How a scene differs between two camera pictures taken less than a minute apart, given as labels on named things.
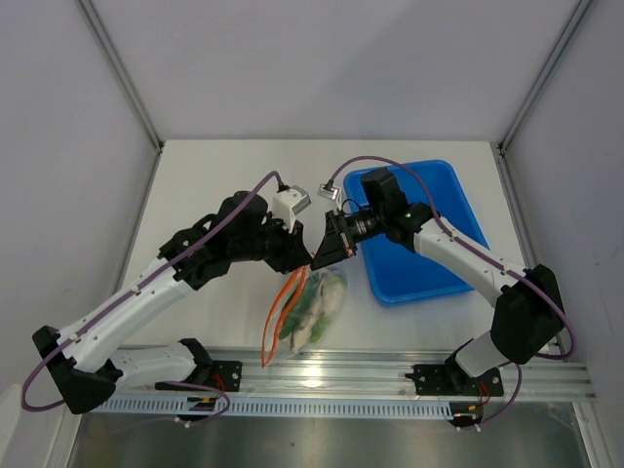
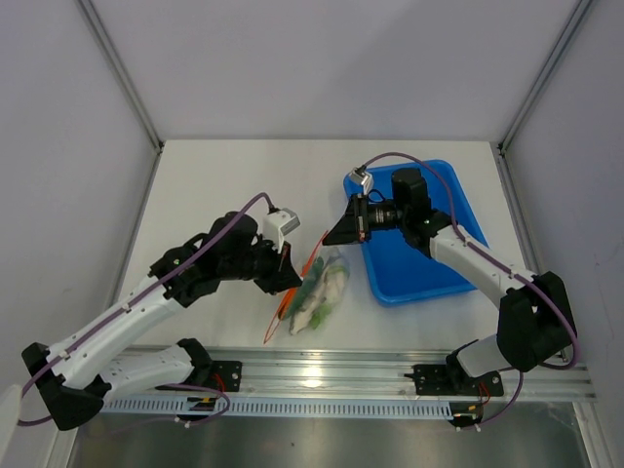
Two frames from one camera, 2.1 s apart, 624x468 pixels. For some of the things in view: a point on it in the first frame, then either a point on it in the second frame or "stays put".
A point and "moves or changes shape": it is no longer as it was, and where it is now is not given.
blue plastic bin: x=396 y=274 stays put
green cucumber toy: x=300 y=303 moves or changes shape
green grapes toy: x=320 y=327 to x=316 y=318
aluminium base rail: x=348 y=374 stays put
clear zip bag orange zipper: x=305 y=313 moves or changes shape
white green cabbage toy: x=331 y=294 moves or changes shape
